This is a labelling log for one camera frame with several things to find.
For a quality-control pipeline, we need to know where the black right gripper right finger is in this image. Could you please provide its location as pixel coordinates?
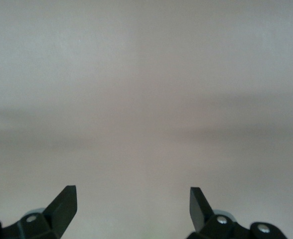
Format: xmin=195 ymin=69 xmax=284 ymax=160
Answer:
xmin=186 ymin=187 xmax=252 ymax=239

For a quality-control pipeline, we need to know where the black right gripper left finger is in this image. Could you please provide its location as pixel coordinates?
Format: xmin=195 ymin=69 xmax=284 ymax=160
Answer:
xmin=1 ymin=185 xmax=77 ymax=239

